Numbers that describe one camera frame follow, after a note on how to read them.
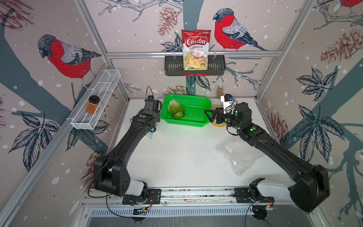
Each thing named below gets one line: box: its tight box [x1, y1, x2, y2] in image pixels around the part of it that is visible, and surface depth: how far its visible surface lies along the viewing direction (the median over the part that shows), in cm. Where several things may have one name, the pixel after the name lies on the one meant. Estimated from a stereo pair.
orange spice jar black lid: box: [86, 95, 101, 115], surface depth 68 cm
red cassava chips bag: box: [181, 29, 212, 71], surface depth 87 cm
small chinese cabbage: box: [167, 99, 186, 120], surface depth 106 cm
